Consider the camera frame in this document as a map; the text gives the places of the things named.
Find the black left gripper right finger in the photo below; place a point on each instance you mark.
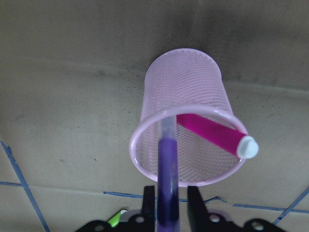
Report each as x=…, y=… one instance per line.
x=196, y=210

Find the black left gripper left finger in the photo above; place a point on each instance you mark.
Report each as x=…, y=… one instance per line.
x=148, y=208

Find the purple marker pen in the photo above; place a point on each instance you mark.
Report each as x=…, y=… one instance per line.
x=168, y=194

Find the pink marker pen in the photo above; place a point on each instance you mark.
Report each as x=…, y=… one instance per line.
x=230, y=140

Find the green highlighter pen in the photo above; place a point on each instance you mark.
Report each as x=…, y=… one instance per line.
x=115, y=219

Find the pink mesh cup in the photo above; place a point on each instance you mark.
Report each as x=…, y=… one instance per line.
x=185, y=83

